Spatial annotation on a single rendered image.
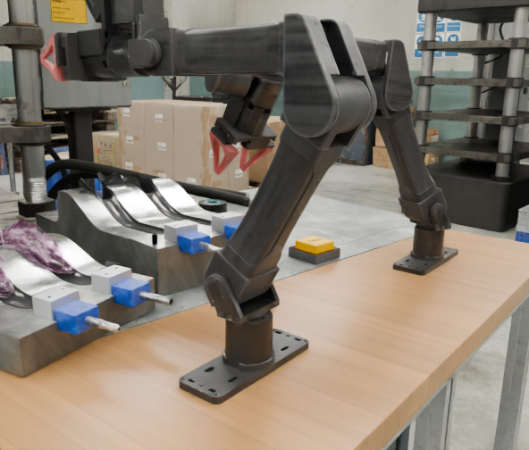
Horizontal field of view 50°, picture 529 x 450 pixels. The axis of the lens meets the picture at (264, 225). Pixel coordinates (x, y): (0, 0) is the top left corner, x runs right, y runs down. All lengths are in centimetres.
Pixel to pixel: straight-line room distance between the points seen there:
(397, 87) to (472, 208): 395
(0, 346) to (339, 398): 43
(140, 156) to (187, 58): 488
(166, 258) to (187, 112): 410
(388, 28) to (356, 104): 785
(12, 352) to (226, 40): 47
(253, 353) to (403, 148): 56
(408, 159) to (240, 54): 56
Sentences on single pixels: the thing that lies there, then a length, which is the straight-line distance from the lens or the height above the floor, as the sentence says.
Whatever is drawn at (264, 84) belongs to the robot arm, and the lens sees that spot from 97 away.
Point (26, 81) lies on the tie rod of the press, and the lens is 165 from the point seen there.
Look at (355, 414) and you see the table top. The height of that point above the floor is 80.
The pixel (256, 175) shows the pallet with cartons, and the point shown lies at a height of 20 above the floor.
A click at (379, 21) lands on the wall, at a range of 855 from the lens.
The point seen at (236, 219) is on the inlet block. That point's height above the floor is 91.
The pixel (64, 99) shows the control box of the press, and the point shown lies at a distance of 183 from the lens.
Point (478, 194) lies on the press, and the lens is 496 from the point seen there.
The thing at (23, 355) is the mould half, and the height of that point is 83.
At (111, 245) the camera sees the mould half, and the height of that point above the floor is 86.
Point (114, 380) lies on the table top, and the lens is 77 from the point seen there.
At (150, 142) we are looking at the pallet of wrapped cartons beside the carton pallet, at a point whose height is 56.
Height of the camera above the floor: 117
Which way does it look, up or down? 15 degrees down
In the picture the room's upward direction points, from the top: 1 degrees clockwise
